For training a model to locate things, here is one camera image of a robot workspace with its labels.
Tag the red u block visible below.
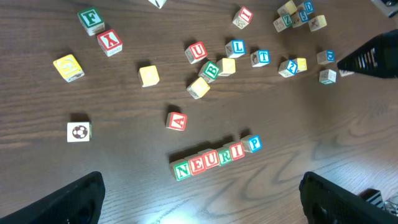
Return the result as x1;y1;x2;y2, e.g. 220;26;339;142
198;149;220;169
185;42;208;64

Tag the green B wooden block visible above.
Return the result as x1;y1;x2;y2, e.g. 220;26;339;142
198;61;220;83

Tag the yellow hammer wooden block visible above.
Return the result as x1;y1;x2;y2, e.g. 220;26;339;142
293;58;307;73

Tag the yellow 8 wooden block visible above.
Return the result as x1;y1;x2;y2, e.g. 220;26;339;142
308;15;327;32

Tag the blue P wooden block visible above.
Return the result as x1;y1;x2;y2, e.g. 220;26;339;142
241;135;262;153

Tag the blue d block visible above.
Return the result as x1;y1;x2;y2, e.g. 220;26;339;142
317;50;335;65
297;1;314;14

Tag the blue 2 wooden block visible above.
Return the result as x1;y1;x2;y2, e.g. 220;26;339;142
278;60;298;78

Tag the blue X wooden block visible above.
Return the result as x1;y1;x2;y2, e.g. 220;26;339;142
149;0;167;9

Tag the green white Z block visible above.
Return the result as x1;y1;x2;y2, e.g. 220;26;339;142
319;69;337;85

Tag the blue 5 wooden block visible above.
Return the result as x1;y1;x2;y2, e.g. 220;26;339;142
291;10;309;28

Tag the blue D block upper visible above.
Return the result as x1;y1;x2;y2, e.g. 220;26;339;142
297;1;314;14

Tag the red X wooden block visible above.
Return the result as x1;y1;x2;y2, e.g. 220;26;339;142
97;29;123;57

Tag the blue L wooden block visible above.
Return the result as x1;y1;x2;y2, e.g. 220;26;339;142
225;40;246;58

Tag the yellow O wooden block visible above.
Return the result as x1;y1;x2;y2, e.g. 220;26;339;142
139;65;160;87

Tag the green Z wooden block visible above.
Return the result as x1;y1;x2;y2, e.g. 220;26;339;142
273;14;293;32

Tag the yellow acorn wooden block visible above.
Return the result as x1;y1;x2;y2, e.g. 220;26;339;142
187;77;210;99

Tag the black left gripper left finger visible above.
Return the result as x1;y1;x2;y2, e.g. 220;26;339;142
1;171;105;224

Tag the blue D block right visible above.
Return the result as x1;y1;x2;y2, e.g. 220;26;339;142
317;50;335;65

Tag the blue T wooden block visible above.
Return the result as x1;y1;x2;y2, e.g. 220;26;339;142
250;50;271;67

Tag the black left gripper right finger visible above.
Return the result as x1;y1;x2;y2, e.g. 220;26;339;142
299;172;397;224

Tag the yellow block beside B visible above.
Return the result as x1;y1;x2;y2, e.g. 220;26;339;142
216;58;236;77

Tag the green N wooden block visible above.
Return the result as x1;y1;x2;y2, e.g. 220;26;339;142
169;159;192;181

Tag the red A wooden block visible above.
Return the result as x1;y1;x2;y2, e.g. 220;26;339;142
165;112;187;131

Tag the soccer ball O wooden block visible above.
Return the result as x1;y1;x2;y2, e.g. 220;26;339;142
67;122;91;142

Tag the yellow G wooden block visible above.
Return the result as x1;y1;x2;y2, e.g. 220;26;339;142
53;54;85;83

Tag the red i block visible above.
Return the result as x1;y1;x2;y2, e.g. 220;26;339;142
233;6;253;29
223;141;245;161

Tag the green R wooden block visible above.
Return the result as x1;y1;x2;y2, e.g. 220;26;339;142
216;147;233;166

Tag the yellow block behind Z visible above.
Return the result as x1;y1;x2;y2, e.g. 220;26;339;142
277;0;297;17

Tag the red E wooden block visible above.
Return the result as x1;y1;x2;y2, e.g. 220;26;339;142
185;154;206;175

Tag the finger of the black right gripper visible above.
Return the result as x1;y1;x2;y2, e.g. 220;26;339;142
337;29;397;78

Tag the green F wooden block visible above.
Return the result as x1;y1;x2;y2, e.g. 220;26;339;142
77;7;105;36

